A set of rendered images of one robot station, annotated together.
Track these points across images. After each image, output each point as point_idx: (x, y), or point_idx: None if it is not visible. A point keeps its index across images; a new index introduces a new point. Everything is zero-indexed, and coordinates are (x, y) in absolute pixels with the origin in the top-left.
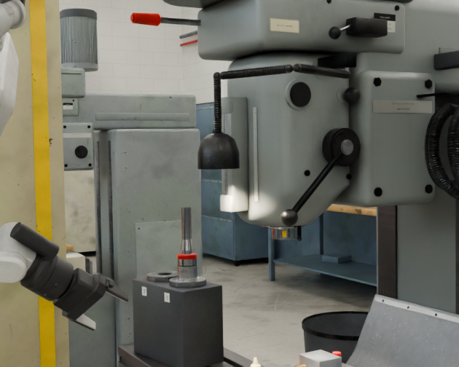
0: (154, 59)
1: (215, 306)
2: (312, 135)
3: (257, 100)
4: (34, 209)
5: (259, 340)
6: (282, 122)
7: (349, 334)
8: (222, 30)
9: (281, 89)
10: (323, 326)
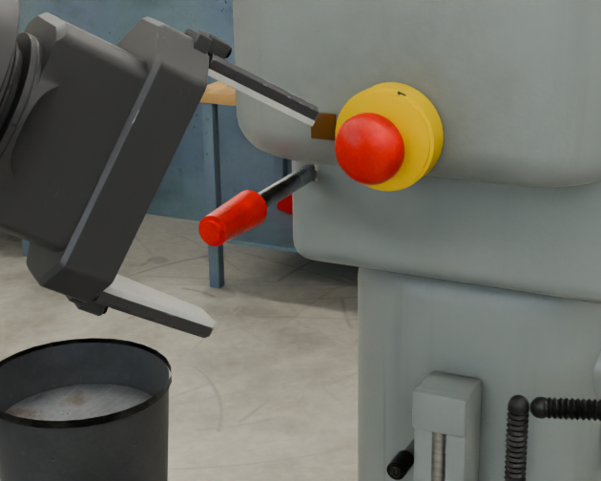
0: None
1: None
2: None
3: (526, 394)
4: None
5: None
6: (585, 440)
7: (51, 384)
8: (434, 227)
9: (589, 368)
10: (7, 384)
